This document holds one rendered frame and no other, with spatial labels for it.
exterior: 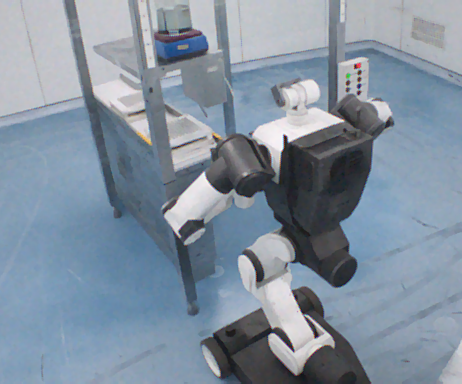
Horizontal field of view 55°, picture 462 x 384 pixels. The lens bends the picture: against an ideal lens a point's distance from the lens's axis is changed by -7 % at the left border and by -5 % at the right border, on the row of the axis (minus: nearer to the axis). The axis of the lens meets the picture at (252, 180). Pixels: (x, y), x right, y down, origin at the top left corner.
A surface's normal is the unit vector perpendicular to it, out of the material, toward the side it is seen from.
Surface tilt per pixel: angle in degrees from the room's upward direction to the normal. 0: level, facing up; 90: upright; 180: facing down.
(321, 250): 45
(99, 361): 0
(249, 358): 0
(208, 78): 90
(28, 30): 90
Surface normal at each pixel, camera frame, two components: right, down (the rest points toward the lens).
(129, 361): -0.06, -0.85
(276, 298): 0.37, -0.28
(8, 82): 0.40, 0.46
